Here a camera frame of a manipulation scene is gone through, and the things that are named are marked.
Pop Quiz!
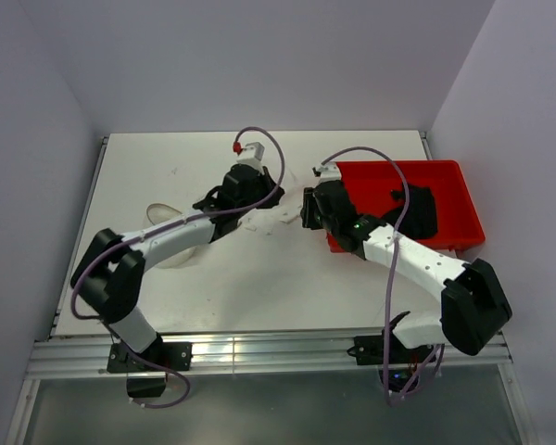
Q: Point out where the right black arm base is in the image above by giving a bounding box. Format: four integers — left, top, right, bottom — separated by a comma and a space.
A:
347, 335, 433, 366

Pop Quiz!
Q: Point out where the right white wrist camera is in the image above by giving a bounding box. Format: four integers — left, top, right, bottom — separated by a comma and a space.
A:
312, 161, 342, 184

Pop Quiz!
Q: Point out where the black garment in bin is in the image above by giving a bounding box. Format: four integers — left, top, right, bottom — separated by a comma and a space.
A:
382, 184, 438, 240

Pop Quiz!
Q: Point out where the red plastic bin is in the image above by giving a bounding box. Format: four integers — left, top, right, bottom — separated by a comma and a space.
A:
336, 160, 485, 251

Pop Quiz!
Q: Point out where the white bra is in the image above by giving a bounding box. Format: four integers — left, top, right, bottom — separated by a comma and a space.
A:
239, 169, 304, 235

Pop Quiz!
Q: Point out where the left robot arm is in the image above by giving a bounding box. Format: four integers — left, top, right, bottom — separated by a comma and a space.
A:
70, 164, 284, 370

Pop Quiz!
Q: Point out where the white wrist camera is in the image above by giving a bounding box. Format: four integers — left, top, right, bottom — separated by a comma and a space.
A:
233, 141, 265, 170
312, 161, 342, 184

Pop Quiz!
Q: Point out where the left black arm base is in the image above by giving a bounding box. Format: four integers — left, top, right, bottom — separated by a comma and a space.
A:
106, 342, 192, 404

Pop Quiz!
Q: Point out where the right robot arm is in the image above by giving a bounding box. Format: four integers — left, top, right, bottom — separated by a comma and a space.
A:
301, 180, 512, 362

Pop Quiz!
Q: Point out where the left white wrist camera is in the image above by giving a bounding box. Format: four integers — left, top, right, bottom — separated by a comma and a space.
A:
233, 141, 265, 170

